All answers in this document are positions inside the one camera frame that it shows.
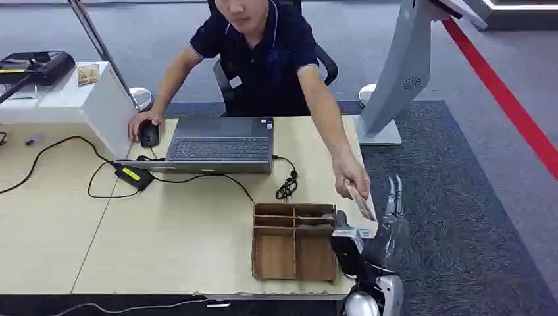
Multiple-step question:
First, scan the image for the dark grey carpet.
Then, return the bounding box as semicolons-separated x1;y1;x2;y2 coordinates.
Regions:
165;100;558;316

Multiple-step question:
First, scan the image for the round chrome base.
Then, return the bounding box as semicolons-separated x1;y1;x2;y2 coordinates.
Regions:
128;86;155;113

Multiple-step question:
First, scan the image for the black mains power cable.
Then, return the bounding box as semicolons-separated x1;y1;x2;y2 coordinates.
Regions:
0;135;118;196

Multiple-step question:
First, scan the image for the black coiled cable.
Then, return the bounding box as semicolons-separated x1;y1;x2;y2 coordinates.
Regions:
272;155;299;202

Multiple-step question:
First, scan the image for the person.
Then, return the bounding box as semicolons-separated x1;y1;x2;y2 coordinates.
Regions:
127;0;372;201

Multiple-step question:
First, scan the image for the grey laptop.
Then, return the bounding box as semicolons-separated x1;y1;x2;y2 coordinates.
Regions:
116;116;276;176

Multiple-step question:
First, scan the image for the white cabinet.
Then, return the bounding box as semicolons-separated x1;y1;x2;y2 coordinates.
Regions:
0;61;137;161

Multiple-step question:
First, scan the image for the white raised platform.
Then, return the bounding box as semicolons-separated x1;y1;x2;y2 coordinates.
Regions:
463;0;558;32

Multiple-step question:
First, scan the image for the black computer mouse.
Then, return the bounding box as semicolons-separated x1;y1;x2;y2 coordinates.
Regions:
139;120;161;149

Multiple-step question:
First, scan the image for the slanted metal pole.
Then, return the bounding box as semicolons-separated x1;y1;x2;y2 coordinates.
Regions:
66;0;141;111

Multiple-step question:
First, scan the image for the black adapter output cable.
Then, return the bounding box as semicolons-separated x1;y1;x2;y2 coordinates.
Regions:
86;162;256;206

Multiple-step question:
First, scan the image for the wooden compartment box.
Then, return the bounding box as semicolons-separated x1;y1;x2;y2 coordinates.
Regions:
251;202;339;282

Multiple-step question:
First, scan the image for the black power adapter yellow label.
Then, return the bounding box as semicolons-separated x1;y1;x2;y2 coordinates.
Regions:
114;163;155;192

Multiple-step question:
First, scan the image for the round white base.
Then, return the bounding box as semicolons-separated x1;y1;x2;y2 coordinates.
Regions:
357;83;378;108

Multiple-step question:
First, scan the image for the printed card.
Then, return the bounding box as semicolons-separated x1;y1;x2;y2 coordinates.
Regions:
347;184;378;223

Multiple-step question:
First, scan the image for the person's right hand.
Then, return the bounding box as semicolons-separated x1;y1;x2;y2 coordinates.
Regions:
127;109;165;143

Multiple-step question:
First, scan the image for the grey kiosk stand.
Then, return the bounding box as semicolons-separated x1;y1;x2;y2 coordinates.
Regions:
352;0;489;147

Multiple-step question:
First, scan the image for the black office chair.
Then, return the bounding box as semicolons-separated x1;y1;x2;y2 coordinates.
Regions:
206;0;339;117

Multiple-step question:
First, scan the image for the black desktop device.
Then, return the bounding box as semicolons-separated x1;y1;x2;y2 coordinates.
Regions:
0;51;77;106

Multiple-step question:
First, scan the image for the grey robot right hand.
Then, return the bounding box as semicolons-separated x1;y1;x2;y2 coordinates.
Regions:
331;174;411;281

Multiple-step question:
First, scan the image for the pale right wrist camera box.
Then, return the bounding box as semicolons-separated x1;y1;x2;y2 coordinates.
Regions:
333;227;376;250

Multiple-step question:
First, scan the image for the person's left hand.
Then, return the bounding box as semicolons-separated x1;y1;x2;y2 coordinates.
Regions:
332;152;372;201

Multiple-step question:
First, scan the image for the red floor tape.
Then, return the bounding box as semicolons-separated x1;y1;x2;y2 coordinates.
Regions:
441;18;558;182

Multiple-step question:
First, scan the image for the white cable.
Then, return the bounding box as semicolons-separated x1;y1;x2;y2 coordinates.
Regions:
51;298;211;316

